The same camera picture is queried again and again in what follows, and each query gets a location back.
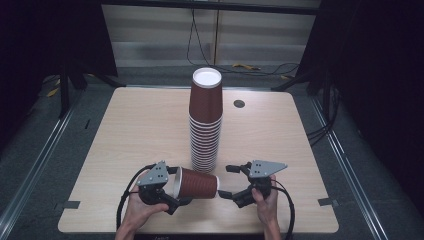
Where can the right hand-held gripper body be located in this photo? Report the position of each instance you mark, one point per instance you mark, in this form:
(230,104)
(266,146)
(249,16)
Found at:
(265,168)

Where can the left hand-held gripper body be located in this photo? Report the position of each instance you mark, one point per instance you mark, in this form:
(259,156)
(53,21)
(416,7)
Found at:
(155,176)

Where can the single ribbed brown cup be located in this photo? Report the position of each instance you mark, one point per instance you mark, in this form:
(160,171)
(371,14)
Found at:
(198,184)

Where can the stack of brown paper cups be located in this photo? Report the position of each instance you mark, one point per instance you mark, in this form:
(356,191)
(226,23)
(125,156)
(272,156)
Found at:
(205,103)

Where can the person's right hand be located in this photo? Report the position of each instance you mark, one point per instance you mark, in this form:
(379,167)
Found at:
(268,208)

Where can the person's left hand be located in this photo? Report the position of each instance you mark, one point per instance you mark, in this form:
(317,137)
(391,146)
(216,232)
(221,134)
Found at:
(138,211)

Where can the round dark table grommet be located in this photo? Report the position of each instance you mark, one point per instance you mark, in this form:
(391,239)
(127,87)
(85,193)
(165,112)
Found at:
(239,103)

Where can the grey tape piece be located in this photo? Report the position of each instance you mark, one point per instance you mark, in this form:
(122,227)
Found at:
(327,202)

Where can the black metal stand leg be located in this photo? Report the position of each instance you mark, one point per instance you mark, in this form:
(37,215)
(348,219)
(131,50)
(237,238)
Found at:
(293,81)

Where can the yellow floor tape strip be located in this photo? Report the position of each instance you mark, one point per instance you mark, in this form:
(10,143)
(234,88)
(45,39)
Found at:
(246,66)
(52,92)

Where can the black metal stand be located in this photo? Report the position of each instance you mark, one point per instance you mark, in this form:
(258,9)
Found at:
(64,93)

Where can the dark curtain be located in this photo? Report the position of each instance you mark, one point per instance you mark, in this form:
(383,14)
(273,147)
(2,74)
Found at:
(50,36)
(376,83)

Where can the black overhead beam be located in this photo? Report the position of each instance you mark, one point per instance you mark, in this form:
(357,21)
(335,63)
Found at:
(206,6)

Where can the metal floor rail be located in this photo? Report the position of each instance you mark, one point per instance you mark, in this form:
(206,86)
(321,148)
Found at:
(346,166)
(40,160)

